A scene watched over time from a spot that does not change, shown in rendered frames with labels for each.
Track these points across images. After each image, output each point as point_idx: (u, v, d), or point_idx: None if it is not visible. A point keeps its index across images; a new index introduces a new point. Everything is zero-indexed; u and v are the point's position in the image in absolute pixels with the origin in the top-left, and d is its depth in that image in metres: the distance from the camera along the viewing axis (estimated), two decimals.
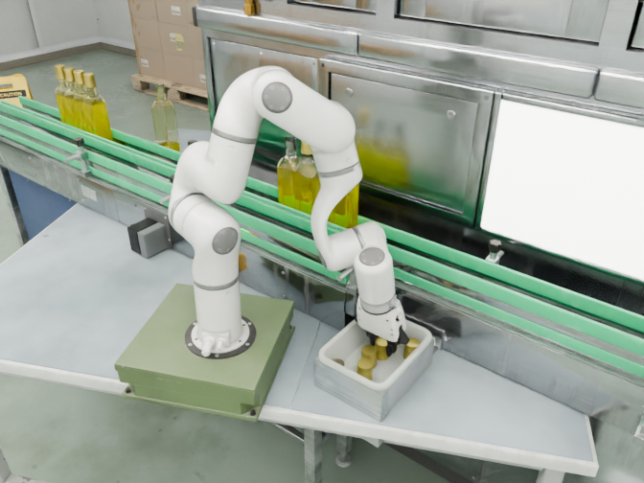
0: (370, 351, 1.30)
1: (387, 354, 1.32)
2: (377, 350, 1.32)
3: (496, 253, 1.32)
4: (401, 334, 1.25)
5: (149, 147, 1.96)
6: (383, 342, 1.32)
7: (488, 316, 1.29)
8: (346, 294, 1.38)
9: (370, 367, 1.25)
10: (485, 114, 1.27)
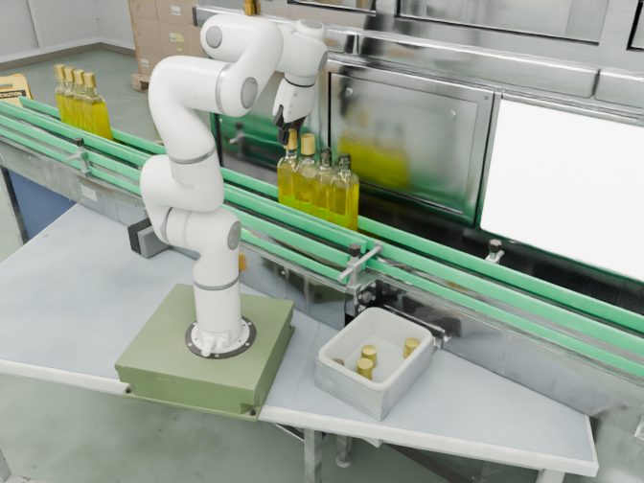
0: (370, 351, 1.30)
1: (298, 136, 1.51)
2: (294, 139, 1.49)
3: (496, 253, 1.32)
4: None
5: (149, 147, 1.96)
6: (291, 130, 1.49)
7: (488, 316, 1.29)
8: (346, 294, 1.38)
9: (370, 367, 1.25)
10: (485, 114, 1.27)
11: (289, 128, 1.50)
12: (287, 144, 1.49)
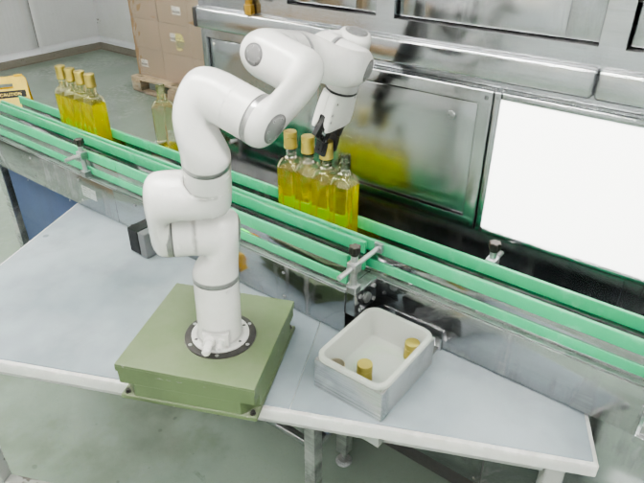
0: (329, 140, 1.43)
1: (335, 148, 1.44)
2: (294, 139, 1.49)
3: (496, 253, 1.32)
4: None
5: (149, 147, 1.96)
6: (292, 130, 1.49)
7: (488, 316, 1.29)
8: (346, 294, 1.38)
9: (370, 367, 1.25)
10: (485, 114, 1.27)
11: (289, 128, 1.50)
12: (287, 144, 1.49)
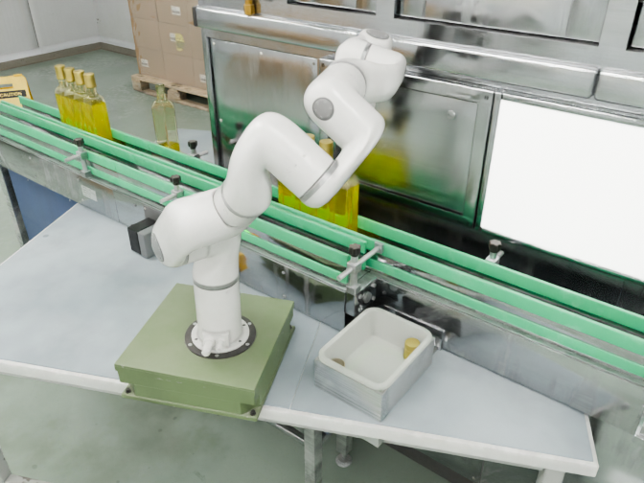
0: (329, 140, 1.43)
1: None
2: None
3: (496, 253, 1.32)
4: None
5: (149, 147, 1.96)
6: None
7: (488, 316, 1.29)
8: (346, 294, 1.38)
9: None
10: (485, 114, 1.27)
11: None
12: None
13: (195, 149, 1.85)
